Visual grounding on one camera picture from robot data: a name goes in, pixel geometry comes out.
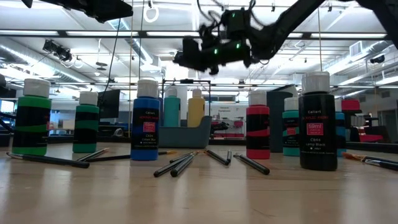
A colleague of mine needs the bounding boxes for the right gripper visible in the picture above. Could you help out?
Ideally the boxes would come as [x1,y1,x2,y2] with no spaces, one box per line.
[173,37,252,75]

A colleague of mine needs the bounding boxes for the large turquoise paint bottle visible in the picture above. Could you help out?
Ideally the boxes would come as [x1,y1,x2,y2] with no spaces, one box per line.
[163,88,182,128]

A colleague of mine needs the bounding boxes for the large yellow paint bottle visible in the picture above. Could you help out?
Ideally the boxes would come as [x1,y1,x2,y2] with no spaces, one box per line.
[187,88,206,128]

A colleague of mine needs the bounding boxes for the small cobalt blue paint bottle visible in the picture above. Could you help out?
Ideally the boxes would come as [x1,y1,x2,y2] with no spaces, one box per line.
[130,79,161,161]

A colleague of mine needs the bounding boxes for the teal plastic bin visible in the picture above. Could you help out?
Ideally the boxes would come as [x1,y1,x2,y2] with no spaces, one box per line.
[158,115,213,149]

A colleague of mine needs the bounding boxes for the small red paint bottle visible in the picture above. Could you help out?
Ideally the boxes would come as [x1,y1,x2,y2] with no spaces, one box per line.
[246,90,271,160]

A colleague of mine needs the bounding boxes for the small emerald green paint bottle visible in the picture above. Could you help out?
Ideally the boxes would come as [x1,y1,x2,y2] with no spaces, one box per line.
[72,91,100,154]

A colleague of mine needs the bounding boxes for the dark blue plastic cup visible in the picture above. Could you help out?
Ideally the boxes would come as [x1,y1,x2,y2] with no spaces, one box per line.
[266,90,285,153]

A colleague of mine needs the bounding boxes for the small teal paint bottle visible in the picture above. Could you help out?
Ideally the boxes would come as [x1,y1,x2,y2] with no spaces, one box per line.
[282,96,301,157]

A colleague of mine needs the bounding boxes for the small black paint bottle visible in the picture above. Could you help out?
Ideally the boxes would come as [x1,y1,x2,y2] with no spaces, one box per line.
[298,71,338,172]

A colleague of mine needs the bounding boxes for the small bright green paint bottle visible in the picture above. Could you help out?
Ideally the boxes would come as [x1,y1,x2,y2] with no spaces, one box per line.
[11,78,52,156]

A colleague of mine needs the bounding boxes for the small cyan paint bottle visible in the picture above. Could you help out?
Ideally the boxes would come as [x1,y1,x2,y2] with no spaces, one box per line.
[335,98,347,157]

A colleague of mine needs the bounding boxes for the orange-bristle paintbrush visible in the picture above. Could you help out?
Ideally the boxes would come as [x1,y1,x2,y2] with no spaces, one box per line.
[341,151,398,166]

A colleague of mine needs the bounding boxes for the black overhead rig bar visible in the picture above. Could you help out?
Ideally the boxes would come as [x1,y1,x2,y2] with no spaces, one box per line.
[0,29,389,40]

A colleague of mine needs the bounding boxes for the black computer monitor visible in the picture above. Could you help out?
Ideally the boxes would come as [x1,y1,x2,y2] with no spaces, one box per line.
[97,89,121,119]

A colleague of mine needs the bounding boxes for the red storage bin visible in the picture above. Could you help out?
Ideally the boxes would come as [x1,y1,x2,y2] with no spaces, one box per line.
[359,133,384,144]
[341,98,363,114]

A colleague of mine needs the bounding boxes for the white hanging ring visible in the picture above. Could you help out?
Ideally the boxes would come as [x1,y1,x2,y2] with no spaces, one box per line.
[143,4,160,24]

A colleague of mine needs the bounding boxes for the black aluminium table frame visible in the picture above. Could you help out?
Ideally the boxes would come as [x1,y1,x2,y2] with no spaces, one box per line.
[0,133,398,155]

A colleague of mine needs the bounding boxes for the black ceiling camera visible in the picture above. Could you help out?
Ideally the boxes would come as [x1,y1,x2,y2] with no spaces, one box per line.
[42,39,73,62]
[369,54,386,65]

